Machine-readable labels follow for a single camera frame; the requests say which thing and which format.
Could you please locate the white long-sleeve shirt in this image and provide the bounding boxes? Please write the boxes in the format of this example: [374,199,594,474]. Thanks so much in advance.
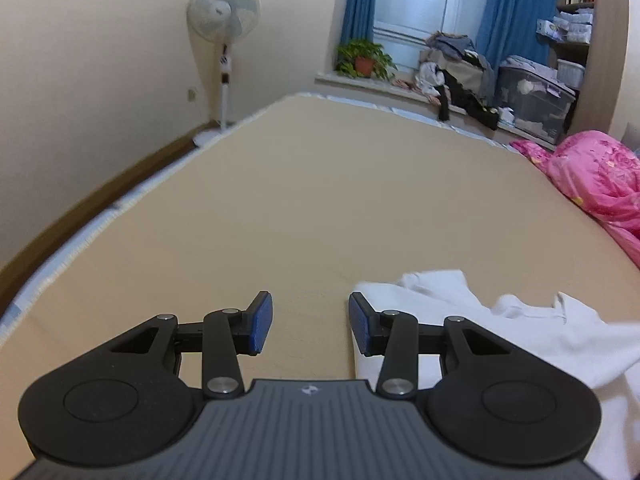
[355,270,639,479]

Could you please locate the pile of clothes on sill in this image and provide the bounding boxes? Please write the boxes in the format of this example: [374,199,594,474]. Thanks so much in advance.
[393,32,500,130]

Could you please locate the pink quilt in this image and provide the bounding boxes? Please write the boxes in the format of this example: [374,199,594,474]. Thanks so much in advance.
[511,130,640,263]

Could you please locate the beige bed mat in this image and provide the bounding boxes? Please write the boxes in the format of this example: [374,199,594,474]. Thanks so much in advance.
[1,96,639,479]

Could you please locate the clear plastic storage box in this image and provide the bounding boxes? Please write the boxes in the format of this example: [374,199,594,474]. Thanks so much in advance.
[494,55,576,144]

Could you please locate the potted green plant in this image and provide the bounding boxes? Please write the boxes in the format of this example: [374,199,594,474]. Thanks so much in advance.
[334,39,397,81]

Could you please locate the wooden bookshelf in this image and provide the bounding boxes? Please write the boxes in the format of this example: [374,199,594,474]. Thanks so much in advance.
[552,0,630,134]

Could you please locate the white standing fan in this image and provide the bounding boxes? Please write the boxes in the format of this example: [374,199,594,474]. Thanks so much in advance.
[186,0,260,148]

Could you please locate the left blue curtain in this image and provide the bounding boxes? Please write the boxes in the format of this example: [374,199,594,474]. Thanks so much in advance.
[340,0,376,44]

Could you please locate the blue curtain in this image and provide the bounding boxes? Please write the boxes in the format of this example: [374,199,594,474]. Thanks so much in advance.
[475,0,556,70]
[340,0,376,44]

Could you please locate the right blue curtain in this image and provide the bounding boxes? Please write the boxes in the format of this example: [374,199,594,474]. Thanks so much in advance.
[475,0,556,70]

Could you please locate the window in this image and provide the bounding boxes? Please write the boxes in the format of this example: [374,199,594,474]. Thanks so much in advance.
[374,0,486,67]

